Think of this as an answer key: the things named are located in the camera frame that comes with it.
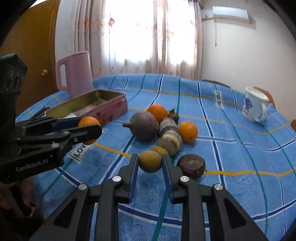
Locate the orange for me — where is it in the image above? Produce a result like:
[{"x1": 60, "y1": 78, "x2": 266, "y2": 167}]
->
[
  {"x1": 178, "y1": 120, "x2": 198, "y2": 143},
  {"x1": 147, "y1": 103, "x2": 168, "y2": 123}
]

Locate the pink plastic pitcher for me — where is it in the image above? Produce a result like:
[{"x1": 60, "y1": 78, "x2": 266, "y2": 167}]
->
[{"x1": 56, "y1": 51, "x2": 94, "y2": 98}]

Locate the sheer floral curtain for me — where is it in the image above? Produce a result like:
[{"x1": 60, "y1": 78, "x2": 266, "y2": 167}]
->
[{"x1": 72, "y1": 1, "x2": 203, "y2": 80}]

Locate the printed paper in tin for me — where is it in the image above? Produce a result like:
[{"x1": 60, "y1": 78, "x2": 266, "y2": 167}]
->
[{"x1": 64, "y1": 98, "x2": 105, "y2": 118}]

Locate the white blue enamel mug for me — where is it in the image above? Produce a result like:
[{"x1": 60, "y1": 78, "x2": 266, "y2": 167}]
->
[{"x1": 242, "y1": 87, "x2": 269, "y2": 123}]

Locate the brown leather sofa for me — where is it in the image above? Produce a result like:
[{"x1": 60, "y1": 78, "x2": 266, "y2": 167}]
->
[{"x1": 290, "y1": 119, "x2": 296, "y2": 131}]

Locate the purple round beet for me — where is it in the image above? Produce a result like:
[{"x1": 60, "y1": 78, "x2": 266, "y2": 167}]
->
[{"x1": 122, "y1": 111, "x2": 158, "y2": 141}]

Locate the small orange tangerine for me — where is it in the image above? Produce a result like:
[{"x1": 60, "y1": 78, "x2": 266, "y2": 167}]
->
[{"x1": 78, "y1": 116, "x2": 101, "y2": 145}]

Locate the brown wooden door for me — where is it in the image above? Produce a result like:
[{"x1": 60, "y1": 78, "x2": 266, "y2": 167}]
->
[{"x1": 1, "y1": 1, "x2": 60, "y2": 114}]

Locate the dark brown water chestnut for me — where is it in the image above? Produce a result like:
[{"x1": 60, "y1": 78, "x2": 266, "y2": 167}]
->
[{"x1": 177, "y1": 154, "x2": 206, "y2": 179}]

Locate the yellow-green round fruit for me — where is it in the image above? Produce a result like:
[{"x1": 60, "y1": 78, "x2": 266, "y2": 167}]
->
[{"x1": 138, "y1": 151, "x2": 162, "y2": 173}]

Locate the pink metal tin box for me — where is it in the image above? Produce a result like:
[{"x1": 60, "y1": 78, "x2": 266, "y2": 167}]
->
[{"x1": 45, "y1": 89, "x2": 127, "y2": 126}]

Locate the dark pointed water chestnut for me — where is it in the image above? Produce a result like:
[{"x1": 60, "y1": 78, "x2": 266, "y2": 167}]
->
[{"x1": 167, "y1": 108, "x2": 179, "y2": 124}]

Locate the white wall air conditioner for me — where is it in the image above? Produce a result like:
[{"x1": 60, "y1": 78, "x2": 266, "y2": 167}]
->
[{"x1": 202, "y1": 6, "x2": 250, "y2": 24}]

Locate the orange wooden chair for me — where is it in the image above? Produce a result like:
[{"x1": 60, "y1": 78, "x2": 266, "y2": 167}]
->
[{"x1": 253, "y1": 86, "x2": 276, "y2": 108}]

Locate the striped sugarcane piece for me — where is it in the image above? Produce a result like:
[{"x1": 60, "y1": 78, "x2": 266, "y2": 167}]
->
[{"x1": 157, "y1": 117, "x2": 183, "y2": 157}]

